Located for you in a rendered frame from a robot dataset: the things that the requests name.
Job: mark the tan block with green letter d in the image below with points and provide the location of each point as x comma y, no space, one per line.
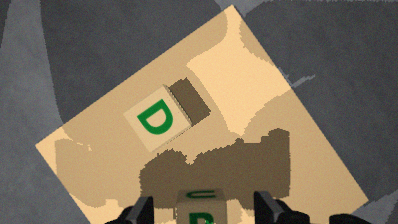
158,118

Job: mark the cream letter block with green r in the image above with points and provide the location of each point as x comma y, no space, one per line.
201,206

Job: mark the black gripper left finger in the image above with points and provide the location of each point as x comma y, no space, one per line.
141,213

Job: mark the tan square mat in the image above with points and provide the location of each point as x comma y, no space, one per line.
250,132

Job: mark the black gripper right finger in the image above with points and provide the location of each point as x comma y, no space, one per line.
267,210

